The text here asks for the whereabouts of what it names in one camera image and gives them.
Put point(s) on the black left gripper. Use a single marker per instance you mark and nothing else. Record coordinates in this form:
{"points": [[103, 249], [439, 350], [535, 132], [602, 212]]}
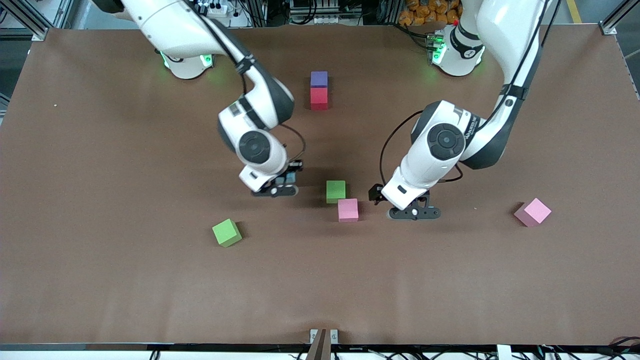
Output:
{"points": [[374, 193]]}

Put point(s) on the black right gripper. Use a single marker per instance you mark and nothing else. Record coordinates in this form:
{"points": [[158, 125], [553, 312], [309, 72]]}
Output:
{"points": [[293, 171]]}

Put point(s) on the green foam block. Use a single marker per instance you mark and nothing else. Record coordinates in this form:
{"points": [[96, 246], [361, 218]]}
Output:
{"points": [[226, 232], [335, 191]]}

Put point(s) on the red foam block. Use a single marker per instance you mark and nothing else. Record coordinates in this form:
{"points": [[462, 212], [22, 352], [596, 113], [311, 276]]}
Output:
{"points": [[319, 98]]}

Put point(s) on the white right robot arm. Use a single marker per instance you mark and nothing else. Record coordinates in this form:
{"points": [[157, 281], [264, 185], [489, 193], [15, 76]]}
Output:
{"points": [[175, 25]]}

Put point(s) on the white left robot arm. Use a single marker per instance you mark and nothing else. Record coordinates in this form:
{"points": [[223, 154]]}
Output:
{"points": [[505, 30]]}

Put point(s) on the purple foam block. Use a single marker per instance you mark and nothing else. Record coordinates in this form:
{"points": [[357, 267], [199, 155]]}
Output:
{"points": [[319, 79]]}

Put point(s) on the brown table cover sheet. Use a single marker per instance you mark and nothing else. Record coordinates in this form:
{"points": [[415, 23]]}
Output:
{"points": [[320, 280]]}

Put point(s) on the pale pink foam block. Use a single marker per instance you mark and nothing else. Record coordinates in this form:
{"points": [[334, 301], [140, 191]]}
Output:
{"points": [[533, 212]]}

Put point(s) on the grey electronics rack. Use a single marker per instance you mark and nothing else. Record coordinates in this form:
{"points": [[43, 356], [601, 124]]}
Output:
{"points": [[325, 12]]}

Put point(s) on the bag of orange snacks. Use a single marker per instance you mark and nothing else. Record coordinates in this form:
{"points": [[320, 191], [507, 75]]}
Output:
{"points": [[425, 12]]}

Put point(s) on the white power strip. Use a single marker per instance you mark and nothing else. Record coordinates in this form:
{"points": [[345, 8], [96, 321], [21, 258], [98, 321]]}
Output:
{"points": [[216, 9]]}

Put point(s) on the white label tag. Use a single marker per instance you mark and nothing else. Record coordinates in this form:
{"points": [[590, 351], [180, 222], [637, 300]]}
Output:
{"points": [[504, 352]]}

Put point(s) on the small metal bracket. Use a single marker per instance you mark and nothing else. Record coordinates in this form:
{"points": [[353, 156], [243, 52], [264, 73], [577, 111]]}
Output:
{"points": [[313, 336]]}

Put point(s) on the aluminium frame profile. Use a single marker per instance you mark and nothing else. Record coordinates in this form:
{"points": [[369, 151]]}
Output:
{"points": [[617, 17], [35, 22]]}

